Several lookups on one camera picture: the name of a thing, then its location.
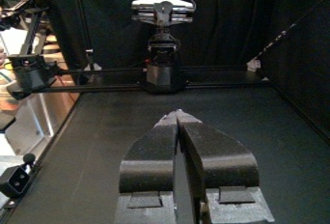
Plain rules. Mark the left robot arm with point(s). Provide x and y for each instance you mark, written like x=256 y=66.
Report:
x=163 y=73

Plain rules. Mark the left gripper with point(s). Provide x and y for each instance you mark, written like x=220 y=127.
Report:
x=143 y=9

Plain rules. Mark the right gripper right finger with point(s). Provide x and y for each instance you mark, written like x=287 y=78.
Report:
x=219 y=160

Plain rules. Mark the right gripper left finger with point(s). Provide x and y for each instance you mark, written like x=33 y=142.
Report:
x=148 y=157

